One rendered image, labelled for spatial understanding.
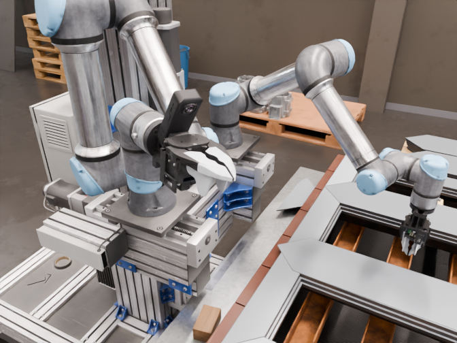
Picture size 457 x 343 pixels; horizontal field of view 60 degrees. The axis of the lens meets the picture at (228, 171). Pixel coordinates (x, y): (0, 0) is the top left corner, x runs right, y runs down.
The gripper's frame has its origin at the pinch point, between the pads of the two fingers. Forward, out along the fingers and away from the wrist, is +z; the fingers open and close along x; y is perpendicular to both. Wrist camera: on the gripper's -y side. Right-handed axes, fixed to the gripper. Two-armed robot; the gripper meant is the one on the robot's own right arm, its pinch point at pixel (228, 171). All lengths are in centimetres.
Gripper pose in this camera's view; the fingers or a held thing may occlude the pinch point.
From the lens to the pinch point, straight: 58.7
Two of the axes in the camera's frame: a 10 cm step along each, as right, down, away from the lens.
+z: 6.1, 4.0, -6.9
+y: -1.1, 9.0, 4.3
